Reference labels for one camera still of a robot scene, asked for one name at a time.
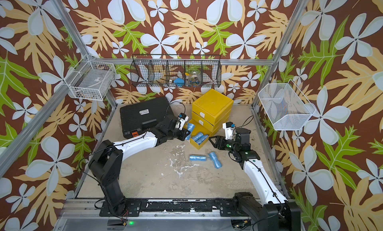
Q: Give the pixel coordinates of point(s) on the yellow bottom drawer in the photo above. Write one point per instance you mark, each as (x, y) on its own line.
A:
(199, 128)

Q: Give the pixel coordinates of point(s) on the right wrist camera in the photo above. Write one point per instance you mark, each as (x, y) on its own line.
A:
(229, 128)

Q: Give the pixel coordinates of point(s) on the black wire basket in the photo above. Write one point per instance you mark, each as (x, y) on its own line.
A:
(163, 70)

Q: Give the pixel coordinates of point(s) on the white mesh basket right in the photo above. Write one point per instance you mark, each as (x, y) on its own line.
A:
(286, 106)

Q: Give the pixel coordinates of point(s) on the yellow plastic drawer cabinet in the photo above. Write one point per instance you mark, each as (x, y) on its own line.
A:
(211, 110)

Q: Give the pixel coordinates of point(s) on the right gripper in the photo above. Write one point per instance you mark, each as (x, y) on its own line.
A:
(218, 138)

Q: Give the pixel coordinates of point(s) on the blue trash bag roll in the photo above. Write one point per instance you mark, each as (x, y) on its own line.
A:
(197, 136)
(202, 139)
(190, 128)
(213, 156)
(197, 157)

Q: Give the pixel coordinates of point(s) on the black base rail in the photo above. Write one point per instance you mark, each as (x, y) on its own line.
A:
(136, 207)

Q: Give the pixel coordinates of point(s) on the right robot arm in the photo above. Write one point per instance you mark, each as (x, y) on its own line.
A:
(273, 211)

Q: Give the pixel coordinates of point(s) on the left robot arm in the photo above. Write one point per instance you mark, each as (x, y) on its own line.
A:
(105, 164)

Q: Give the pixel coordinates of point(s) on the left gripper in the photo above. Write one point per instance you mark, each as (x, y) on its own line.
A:
(182, 136)

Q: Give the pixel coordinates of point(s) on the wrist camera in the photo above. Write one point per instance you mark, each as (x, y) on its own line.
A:
(229, 128)
(178, 122)

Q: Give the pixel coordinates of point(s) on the white wire basket left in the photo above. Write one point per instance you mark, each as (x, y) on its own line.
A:
(91, 79)

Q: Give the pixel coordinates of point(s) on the black plastic tool case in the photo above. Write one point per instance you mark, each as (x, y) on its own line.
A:
(137, 118)

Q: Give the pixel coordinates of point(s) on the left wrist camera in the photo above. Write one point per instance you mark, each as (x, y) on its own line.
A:
(178, 122)

